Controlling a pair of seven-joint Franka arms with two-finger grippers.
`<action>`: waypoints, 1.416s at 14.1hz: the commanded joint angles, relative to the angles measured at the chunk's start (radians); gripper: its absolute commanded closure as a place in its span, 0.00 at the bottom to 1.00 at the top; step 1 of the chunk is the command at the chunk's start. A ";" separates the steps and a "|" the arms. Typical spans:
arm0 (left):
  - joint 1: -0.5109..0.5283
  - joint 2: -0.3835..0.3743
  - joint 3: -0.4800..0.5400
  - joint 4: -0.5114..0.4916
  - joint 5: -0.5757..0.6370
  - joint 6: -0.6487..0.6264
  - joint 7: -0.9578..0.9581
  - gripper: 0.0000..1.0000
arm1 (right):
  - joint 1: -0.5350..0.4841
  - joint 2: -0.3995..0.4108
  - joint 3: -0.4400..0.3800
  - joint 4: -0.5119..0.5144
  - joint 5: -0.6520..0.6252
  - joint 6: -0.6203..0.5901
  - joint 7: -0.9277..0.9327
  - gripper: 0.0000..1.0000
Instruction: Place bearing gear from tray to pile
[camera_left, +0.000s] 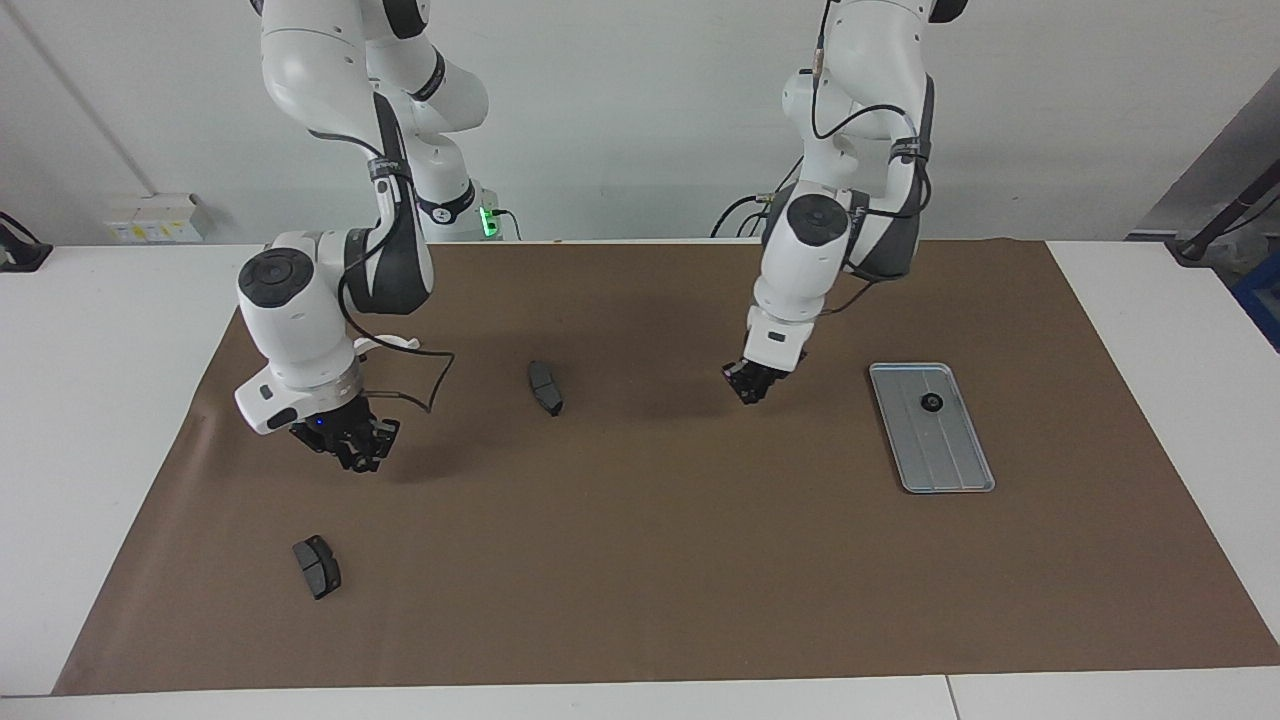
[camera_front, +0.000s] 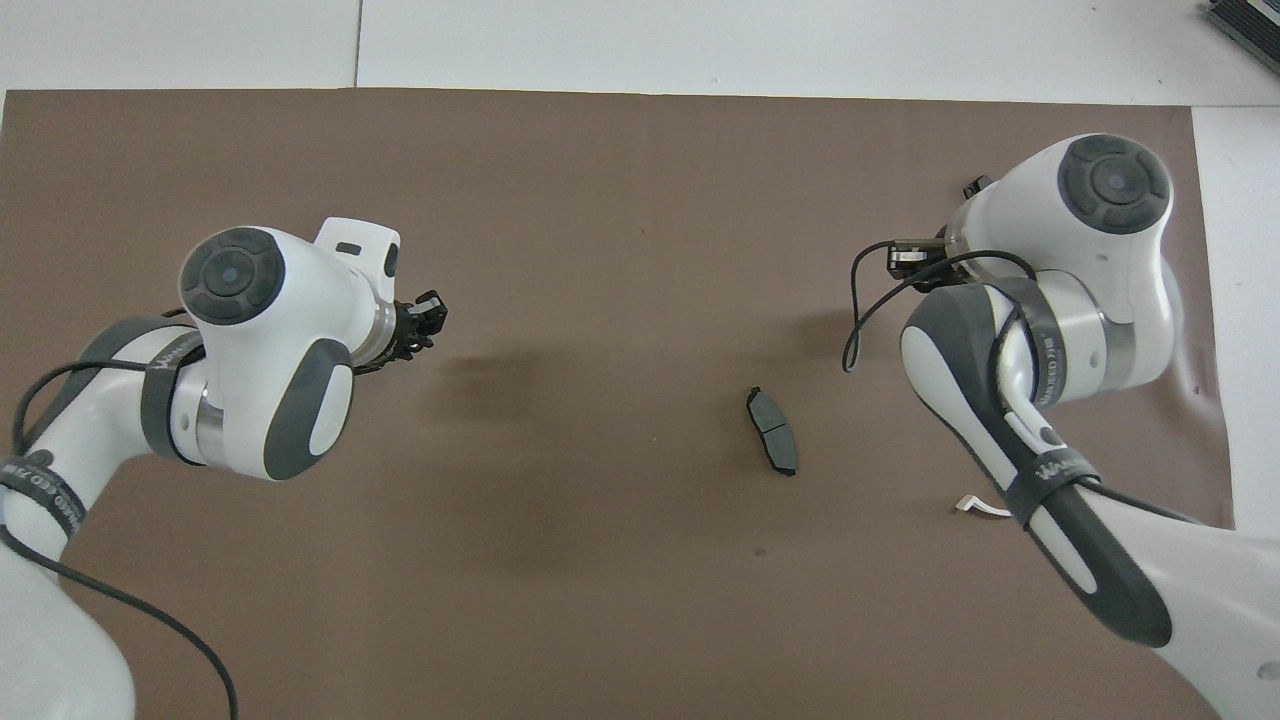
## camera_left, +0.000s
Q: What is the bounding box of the silver metal tray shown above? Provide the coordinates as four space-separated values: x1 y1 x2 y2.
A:
868 362 997 495

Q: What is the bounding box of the short grey brake pad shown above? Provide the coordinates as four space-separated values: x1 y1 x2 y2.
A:
292 535 343 601

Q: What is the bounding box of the long grey brake pad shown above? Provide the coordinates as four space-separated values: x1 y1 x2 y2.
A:
527 360 564 418

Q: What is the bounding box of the brown table mat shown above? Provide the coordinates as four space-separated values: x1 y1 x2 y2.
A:
52 238 1280 697

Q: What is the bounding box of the black stand pole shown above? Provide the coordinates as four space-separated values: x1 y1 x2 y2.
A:
1175 185 1280 266

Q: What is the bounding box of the blue crate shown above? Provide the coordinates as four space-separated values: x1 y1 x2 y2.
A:
1232 250 1280 351

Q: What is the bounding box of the grey partition panel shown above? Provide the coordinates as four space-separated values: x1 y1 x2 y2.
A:
1130 70 1280 241

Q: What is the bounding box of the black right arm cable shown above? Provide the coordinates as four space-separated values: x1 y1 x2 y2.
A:
338 160 457 413

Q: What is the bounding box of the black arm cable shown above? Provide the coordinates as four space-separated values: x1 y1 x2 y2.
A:
808 0 936 316
338 160 457 413

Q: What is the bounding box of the black base cable bundle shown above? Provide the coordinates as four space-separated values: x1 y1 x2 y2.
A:
710 160 803 241

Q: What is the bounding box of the white wall socket box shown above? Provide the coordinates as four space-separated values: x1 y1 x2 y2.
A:
105 193 206 244

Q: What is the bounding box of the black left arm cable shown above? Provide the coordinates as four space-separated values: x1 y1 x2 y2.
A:
808 0 936 316

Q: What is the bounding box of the black clamp mount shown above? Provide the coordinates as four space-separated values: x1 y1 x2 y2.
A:
0 212 53 273

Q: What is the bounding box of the white wall conduit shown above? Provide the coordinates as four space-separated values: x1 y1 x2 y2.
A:
20 0 158 197

